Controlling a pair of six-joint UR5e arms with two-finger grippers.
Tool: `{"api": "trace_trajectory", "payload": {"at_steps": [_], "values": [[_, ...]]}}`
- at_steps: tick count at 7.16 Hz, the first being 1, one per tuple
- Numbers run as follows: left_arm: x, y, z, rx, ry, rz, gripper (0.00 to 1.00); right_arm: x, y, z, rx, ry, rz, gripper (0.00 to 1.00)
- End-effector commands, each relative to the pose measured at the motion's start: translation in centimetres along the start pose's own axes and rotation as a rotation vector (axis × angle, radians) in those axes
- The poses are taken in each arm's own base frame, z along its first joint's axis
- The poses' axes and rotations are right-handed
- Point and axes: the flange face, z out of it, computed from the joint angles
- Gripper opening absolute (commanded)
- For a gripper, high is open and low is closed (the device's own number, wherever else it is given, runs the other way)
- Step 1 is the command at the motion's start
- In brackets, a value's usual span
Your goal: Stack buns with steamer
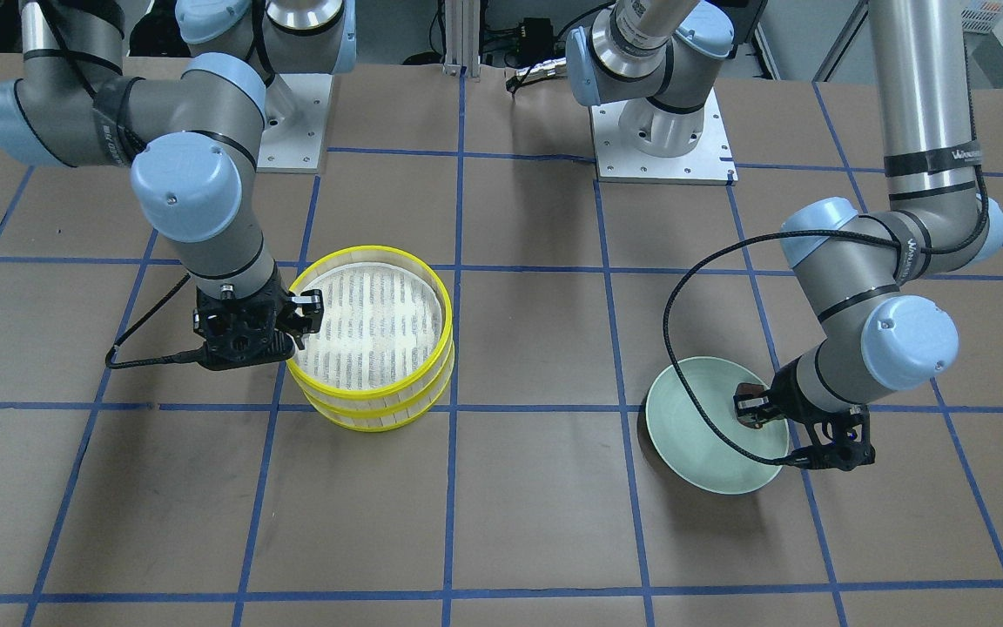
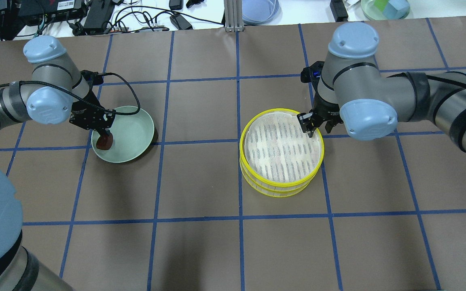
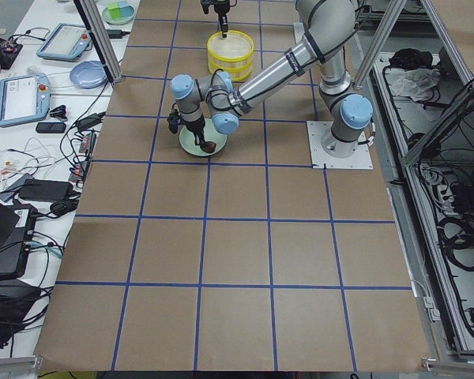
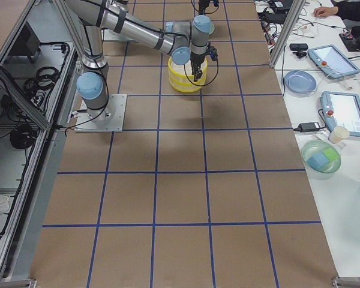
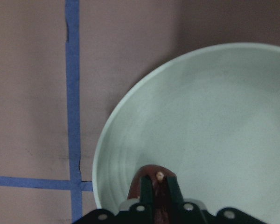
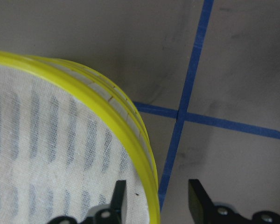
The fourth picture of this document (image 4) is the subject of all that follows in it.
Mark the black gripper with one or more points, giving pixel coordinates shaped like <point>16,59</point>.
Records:
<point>196,60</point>
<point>203,6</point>

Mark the yellow steamer basket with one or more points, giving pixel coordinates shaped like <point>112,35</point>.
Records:
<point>182,84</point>
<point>184,72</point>

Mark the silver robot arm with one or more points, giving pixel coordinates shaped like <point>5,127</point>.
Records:
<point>187,43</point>

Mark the person hand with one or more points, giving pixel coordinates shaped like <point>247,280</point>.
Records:
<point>324,12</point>

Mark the pale green plate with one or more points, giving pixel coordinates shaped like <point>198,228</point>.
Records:
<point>211,28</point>

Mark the blue plate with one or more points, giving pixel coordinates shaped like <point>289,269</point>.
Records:
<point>300,82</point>

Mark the black webcam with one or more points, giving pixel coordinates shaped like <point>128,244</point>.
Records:
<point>299,49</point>

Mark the black power adapter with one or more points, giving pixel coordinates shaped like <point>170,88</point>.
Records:
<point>309,127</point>

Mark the teach pendant far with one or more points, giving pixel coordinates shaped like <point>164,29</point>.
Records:
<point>332,62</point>

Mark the teach pendant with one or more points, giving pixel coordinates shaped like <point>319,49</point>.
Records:
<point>341,109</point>
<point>332,62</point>

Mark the blue sponge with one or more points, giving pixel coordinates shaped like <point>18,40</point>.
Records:
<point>317,161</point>

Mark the green glass bowl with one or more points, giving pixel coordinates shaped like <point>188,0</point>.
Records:
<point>326,171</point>

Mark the teach pendant near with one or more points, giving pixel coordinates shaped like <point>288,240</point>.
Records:
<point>341,109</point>

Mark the paper cup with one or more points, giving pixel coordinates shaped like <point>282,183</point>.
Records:
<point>338,134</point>

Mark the green sponge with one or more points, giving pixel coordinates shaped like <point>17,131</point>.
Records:
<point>331,154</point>

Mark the aluminium frame post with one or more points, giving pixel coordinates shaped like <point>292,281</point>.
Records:
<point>286,30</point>

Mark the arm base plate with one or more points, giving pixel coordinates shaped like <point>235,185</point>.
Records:
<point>112,119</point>

